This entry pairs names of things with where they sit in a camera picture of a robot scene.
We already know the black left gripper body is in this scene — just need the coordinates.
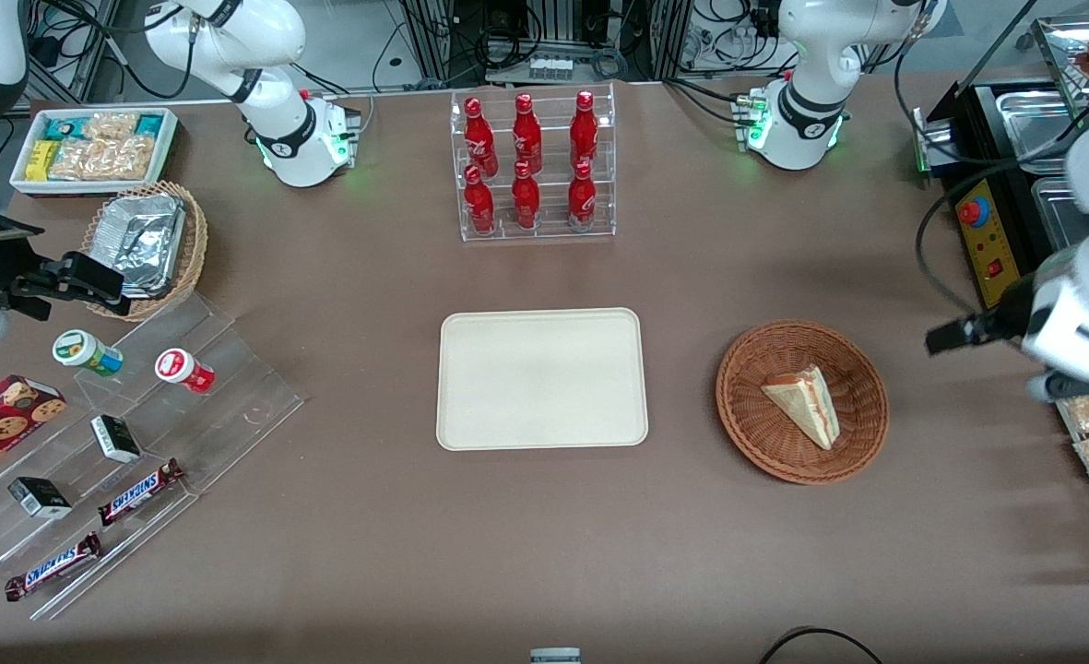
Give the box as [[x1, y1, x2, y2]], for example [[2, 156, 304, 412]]
[[977, 275, 1038, 344]]

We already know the triangular sandwich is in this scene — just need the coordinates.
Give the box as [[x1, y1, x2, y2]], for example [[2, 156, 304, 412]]
[[761, 364, 841, 451]]

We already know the oval wicker basket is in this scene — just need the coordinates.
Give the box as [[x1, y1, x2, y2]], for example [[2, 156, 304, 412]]
[[81, 181, 208, 322]]

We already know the round brown wicker basket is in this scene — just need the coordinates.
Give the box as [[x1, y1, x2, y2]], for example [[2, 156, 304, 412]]
[[716, 319, 890, 486]]

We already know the cream plastic tray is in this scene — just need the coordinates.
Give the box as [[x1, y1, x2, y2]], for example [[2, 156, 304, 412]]
[[436, 308, 649, 452]]

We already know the green lidded cup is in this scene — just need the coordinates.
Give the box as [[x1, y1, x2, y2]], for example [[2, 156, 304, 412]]
[[53, 329, 124, 377]]

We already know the black food warmer case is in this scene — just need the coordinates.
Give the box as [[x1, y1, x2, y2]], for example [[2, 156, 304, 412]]
[[913, 0, 1089, 321]]

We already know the white plastic snack bin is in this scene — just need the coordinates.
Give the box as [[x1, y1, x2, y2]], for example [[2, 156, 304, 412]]
[[9, 108, 179, 196]]

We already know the red lidded cup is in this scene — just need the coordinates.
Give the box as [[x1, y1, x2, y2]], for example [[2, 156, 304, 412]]
[[155, 348, 215, 395]]

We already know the yellow snack packet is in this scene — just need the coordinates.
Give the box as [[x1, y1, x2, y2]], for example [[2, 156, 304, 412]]
[[26, 140, 62, 182]]

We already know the steel warmer pan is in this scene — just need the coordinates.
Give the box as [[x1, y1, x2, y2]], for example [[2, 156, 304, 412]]
[[1031, 175, 1089, 255], [996, 88, 1089, 176]]

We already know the clear bag of crackers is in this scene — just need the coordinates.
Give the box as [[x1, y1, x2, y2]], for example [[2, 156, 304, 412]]
[[50, 113, 156, 182]]

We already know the small black box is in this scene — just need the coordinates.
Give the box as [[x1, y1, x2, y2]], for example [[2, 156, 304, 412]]
[[7, 477, 73, 519], [90, 415, 142, 464]]

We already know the clear acrylic stepped stand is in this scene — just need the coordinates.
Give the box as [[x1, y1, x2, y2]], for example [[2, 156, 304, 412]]
[[0, 290, 307, 621]]

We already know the red cookie box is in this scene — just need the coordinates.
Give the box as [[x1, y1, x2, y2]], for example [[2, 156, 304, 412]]
[[0, 374, 67, 490]]

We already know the Snickers bar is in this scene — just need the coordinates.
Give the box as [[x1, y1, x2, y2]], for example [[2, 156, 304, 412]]
[[97, 458, 185, 527], [5, 532, 102, 602]]

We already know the red cola bottle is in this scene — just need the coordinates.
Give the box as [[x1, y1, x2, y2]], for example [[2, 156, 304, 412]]
[[513, 93, 543, 174], [568, 161, 597, 231], [464, 166, 496, 234], [464, 98, 499, 178], [570, 90, 598, 172], [512, 161, 541, 230]]

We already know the clear acrylic bottle rack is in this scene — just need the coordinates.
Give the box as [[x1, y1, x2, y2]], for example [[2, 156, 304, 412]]
[[450, 83, 617, 243]]

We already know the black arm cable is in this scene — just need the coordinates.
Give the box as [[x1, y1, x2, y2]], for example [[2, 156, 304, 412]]
[[893, 51, 1080, 319]]

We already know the black floor cable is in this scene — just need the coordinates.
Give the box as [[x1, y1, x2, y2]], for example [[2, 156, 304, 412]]
[[758, 627, 882, 664]]

